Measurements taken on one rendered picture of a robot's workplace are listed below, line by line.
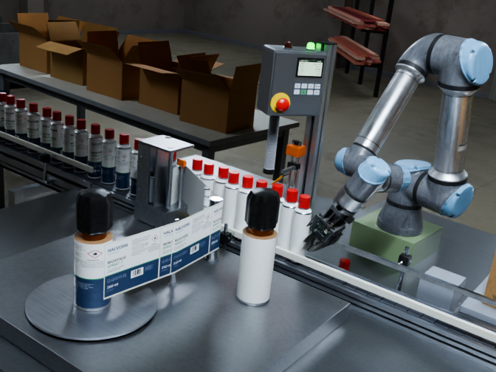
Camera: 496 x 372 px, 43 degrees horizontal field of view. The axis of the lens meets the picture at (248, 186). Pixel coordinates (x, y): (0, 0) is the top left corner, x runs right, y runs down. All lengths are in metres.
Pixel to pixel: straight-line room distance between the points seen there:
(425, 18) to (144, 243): 9.58
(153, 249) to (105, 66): 2.68
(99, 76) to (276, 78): 2.52
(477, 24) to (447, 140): 8.66
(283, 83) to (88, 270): 0.76
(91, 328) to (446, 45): 1.19
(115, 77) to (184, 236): 2.54
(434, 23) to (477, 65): 8.98
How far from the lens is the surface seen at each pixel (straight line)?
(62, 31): 4.75
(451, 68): 1.85
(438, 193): 1.99
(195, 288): 1.70
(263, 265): 1.59
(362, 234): 2.14
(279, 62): 1.82
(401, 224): 2.09
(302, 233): 1.85
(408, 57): 1.92
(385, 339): 1.71
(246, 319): 1.59
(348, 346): 1.65
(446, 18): 10.75
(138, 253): 1.57
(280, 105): 1.82
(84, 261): 1.51
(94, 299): 1.56
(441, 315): 1.71
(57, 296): 1.64
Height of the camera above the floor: 1.72
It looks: 20 degrees down
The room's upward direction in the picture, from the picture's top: 6 degrees clockwise
